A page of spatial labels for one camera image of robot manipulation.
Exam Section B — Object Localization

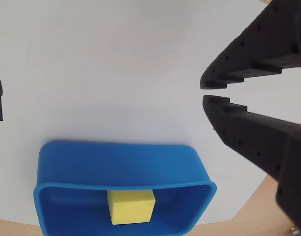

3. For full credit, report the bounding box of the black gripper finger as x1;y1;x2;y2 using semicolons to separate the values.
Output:
200;0;301;90
202;95;301;235

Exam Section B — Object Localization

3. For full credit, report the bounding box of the yellow cube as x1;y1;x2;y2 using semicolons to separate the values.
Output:
107;189;156;226

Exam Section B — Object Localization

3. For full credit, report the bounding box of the blue rectangular plastic bin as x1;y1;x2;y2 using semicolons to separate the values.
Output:
33;140;217;236

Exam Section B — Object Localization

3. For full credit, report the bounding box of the white round sheet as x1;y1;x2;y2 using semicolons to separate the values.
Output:
0;0;301;226

